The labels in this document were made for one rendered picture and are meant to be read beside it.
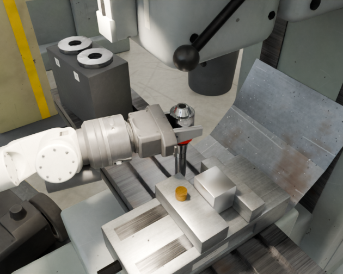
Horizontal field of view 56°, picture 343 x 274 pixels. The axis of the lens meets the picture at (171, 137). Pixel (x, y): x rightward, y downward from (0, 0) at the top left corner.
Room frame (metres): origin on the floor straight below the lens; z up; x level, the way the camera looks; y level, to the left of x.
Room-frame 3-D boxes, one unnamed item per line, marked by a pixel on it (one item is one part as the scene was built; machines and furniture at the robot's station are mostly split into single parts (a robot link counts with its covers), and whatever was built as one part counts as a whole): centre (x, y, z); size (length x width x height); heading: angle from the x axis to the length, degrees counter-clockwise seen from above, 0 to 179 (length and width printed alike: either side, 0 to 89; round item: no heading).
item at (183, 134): (0.45, -0.03, 1.13); 0.06 x 0.02 x 0.03; 110
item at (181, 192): (0.38, -0.02, 1.06); 0.02 x 0.02 x 0.02
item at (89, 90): (0.79, 0.23, 1.04); 0.22 x 0.12 x 0.20; 43
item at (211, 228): (0.36, -0.03, 1.03); 0.15 x 0.06 x 0.04; 34
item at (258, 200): (0.37, -0.06, 0.99); 0.35 x 0.15 x 0.11; 124
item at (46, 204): (0.71, 0.45, 0.50); 0.20 x 0.05 x 0.20; 51
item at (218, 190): (0.39, -0.08, 1.04); 0.06 x 0.05 x 0.06; 34
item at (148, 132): (0.45, 0.07, 1.13); 0.13 x 0.12 x 0.10; 20
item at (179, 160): (0.48, -0.02, 1.05); 0.03 x 0.03 x 0.11
